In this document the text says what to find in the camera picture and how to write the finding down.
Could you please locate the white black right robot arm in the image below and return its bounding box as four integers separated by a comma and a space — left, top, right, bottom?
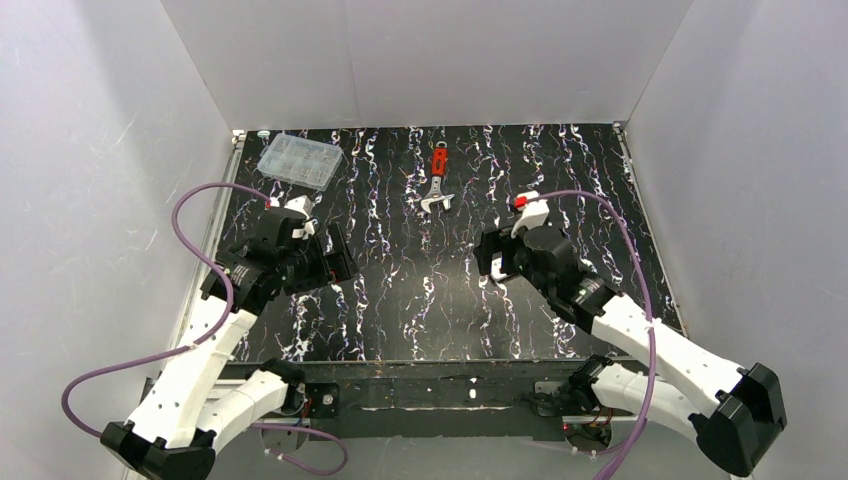
474, 226, 787, 477

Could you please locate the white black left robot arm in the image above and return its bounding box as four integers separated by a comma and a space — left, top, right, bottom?
100, 197, 358, 479

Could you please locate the clear plastic screw box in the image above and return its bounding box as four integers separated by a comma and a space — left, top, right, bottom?
257, 134, 343, 192

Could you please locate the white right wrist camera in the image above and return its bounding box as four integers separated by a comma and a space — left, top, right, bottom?
510, 190, 550, 238

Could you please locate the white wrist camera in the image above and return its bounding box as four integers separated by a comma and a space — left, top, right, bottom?
266, 195, 318, 241
510, 190, 550, 238

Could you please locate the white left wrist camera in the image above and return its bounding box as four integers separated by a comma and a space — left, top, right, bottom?
266, 195, 318, 241

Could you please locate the red handled adjustable wrench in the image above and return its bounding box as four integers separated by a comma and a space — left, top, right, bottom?
420, 140, 454, 214

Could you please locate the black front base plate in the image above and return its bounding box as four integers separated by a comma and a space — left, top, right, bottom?
300, 359, 583, 441

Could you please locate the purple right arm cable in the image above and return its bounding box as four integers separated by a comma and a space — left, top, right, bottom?
527, 189, 658, 480

